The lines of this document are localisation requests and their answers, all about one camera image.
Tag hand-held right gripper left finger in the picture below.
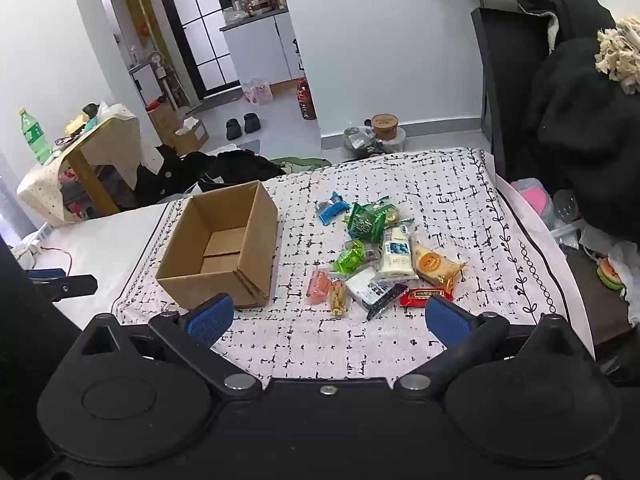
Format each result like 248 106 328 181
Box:
75 294 262 398

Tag brown lidded bucket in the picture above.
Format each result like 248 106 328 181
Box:
371 113 398 141

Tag brown shipping carton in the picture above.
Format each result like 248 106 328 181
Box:
147 102 181 138

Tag yellow stick snack packet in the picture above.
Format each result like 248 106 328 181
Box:
329 280 347 318

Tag clear bag of items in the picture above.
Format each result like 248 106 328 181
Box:
343 125 378 153

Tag small wooden table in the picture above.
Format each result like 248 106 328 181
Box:
65 132 121 213

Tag beige fringed cloth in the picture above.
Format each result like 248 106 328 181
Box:
594 17 640 95

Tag white bed sheet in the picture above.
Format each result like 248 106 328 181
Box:
10 202 173 318

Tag burger toy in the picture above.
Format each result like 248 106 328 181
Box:
596 257 626 291

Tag clear plastic cup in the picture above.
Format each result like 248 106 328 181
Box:
552 190 583 241

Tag dark green snack packet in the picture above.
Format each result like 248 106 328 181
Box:
346 203 383 240

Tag pink orange snack packet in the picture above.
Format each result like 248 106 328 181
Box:
307 269 332 305

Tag blue snack packet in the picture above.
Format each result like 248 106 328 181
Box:
316 192 348 224

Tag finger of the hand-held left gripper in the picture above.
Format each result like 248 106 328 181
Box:
26 268 99 303

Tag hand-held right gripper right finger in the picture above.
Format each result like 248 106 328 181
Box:
394 294 597 397

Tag pink plush item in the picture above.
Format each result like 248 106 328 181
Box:
510 177 553 218

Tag small white fan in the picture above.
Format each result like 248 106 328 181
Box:
149 51 173 81

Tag green cartoon rug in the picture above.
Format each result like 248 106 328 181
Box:
270 155 333 173

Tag black garment with buttons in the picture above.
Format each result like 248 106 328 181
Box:
134 144 216 207

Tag black chair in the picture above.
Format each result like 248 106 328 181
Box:
472 7 556 181

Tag yellow orange snack packet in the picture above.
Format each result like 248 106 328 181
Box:
412 244 468 293

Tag green plastic bottle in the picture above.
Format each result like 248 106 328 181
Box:
19 107 53 165

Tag black coat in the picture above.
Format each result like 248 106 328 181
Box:
510 0 640 233

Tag white and black snack packet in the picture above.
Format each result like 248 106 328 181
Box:
345 267 396 311

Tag cardboard box with tissue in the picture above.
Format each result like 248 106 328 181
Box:
172 117 210 153

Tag small table with cloth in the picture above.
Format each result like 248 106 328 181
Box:
17 104 143 223

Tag red snack packet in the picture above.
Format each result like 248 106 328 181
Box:
399 286 455 308

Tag large red-brown bottle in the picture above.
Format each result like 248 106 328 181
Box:
296 77 317 121

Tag black-framed glass door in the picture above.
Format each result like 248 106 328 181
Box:
150 0 241 96

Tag white kitchen cabinet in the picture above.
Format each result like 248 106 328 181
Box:
221 10 301 86

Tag white blue-print snack packet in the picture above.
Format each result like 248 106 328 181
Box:
377 225 418 281

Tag pink and white plastic bag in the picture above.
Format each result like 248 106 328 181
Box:
241 77 273 106

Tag lime green snack packet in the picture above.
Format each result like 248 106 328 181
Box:
334 240 366 275

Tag clear plastic container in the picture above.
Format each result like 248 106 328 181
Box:
377 127 407 153

